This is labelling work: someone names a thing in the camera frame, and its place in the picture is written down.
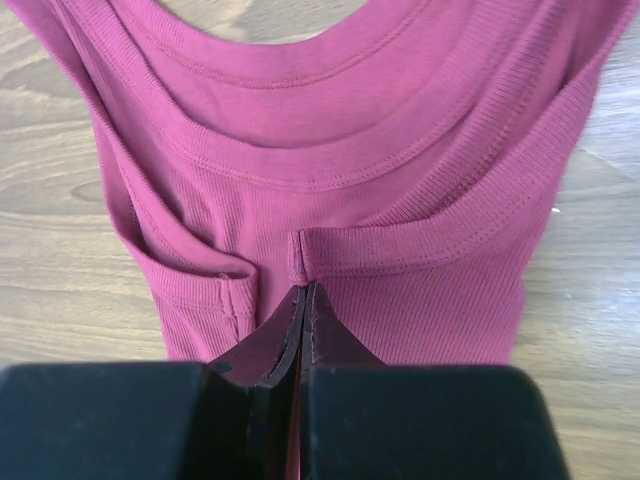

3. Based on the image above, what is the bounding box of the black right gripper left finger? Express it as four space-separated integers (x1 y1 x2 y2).
1 288 305 479

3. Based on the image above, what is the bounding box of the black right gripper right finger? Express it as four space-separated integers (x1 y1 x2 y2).
299 283 570 479

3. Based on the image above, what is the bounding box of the maroon tank top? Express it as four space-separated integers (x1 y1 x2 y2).
10 1 639 364

